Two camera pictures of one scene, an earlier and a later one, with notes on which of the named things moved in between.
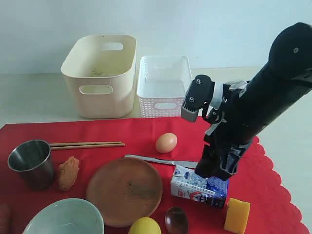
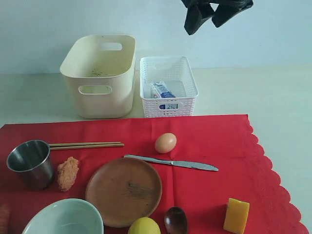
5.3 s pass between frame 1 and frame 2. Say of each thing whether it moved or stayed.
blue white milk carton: moved
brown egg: stayed
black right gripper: moved
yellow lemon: stayed
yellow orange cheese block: stayed
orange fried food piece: stayed
